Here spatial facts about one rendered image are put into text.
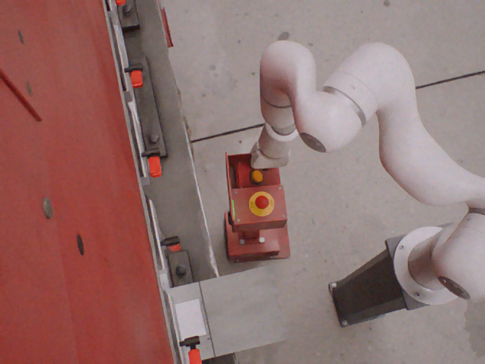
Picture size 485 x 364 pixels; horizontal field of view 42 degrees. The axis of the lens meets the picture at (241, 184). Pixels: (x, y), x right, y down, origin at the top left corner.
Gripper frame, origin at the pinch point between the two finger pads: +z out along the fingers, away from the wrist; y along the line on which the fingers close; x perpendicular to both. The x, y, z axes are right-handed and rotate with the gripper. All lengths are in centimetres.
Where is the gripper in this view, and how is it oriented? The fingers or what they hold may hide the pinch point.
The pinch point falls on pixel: (265, 164)
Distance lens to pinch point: 178.5
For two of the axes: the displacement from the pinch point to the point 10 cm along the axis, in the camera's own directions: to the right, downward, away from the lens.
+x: -1.0, -9.6, 2.6
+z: -1.0, 2.7, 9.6
